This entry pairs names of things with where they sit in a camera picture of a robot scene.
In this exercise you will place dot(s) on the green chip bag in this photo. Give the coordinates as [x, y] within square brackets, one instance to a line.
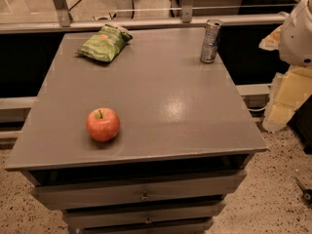
[106, 44]

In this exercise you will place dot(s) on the bottom grey drawer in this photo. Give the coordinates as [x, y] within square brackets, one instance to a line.
[194, 225]

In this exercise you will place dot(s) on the top grey drawer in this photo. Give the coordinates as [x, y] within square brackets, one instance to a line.
[141, 190]

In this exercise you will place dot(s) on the metal window rail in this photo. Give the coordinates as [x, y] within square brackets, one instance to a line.
[138, 24]

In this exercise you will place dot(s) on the grey drawer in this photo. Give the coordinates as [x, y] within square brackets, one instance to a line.
[141, 190]
[194, 225]
[144, 215]

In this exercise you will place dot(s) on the grey drawer cabinet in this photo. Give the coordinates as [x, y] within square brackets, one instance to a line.
[178, 116]

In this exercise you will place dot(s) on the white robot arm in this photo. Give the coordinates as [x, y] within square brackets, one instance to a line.
[293, 40]

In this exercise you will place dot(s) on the middle grey drawer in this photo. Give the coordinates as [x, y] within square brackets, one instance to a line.
[144, 215]

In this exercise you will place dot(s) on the silver blue redbull can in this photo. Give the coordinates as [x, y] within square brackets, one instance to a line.
[211, 39]

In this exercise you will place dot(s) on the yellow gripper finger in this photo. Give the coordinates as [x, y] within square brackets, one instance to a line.
[287, 93]
[272, 41]

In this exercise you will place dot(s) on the red apple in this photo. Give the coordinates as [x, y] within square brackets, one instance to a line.
[103, 124]

